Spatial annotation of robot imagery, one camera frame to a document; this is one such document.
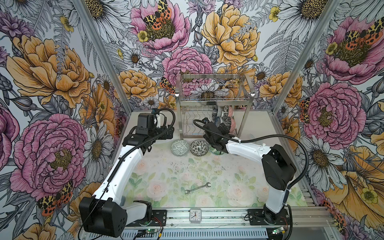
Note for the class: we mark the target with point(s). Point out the right aluminium corner post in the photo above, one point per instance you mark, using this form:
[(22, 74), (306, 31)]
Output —
[(319, 28)]

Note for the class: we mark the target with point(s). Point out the green geometric pattern bowl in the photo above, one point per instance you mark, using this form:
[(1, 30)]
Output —
[(180, 148)]

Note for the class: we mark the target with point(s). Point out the dark blue petal bowl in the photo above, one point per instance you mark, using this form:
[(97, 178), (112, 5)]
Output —
[(217, 112)]

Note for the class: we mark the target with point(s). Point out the left aluminium corner post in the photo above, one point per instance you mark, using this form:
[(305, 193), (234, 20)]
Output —
[(92, 31)]

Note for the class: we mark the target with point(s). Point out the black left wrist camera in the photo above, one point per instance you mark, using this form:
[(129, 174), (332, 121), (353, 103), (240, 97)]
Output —
[(147, 122)]

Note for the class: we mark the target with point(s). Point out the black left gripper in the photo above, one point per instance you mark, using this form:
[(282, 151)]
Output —
[(166, 137)]

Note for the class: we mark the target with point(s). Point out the aluminium front rail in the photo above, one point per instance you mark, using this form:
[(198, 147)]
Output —
[(212, 218)]

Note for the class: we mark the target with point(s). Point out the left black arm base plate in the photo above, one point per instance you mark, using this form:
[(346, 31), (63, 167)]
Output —
[(158, 219)]

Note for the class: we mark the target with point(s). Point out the aluminium corner post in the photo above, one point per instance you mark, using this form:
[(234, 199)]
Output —
[(92, 31), (319, 28)]

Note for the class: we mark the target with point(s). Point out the small white square clock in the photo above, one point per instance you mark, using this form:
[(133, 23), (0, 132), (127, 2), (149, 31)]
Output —
[(195, 216)]

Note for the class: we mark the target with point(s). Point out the silver combination wrench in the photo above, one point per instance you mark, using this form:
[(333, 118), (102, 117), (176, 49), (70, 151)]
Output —
[(205, 186)]

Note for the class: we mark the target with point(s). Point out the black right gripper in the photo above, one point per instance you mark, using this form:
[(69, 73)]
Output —
[(223, 128)]

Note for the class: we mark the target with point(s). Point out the black floral pattern bowl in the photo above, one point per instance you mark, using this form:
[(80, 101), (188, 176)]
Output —
[(199, 148)]

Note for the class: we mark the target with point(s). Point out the green circuit board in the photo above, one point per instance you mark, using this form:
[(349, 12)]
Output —
[(149, 233)]

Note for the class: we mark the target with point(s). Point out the blue white floral bowl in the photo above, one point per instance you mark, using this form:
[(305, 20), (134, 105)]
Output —
[(217, 121)]

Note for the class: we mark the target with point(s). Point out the green leaf pattern bowl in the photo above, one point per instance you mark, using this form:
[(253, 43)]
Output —
[(216, 152)]

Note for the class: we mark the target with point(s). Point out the pink rimmed patterned bowl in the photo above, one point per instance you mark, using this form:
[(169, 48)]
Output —
[(230, 111)]

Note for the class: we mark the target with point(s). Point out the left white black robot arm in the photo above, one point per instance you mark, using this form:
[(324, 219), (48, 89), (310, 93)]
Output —
[(104, 212)]

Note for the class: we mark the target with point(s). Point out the silver metal dish rack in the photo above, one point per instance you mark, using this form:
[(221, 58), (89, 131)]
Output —
[(197, 94)]

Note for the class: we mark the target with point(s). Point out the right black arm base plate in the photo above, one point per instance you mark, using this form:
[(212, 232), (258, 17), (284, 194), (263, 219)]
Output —
[(261, 217)]

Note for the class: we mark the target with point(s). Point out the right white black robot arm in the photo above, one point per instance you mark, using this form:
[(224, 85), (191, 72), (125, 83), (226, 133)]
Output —
[(279, 169)]

